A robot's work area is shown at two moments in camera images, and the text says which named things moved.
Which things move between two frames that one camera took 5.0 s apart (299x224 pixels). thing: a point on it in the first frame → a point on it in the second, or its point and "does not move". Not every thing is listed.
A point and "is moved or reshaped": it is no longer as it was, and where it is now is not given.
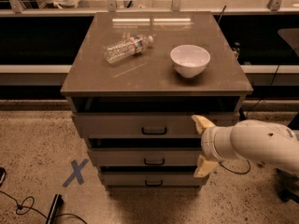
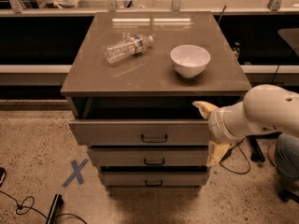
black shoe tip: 3,176 does not move
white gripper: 209,143 → 216,124
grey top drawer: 143,125 is moved or reshaped
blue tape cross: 77,172 does not move
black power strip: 55,208 does not move
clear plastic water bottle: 123,49 does not move
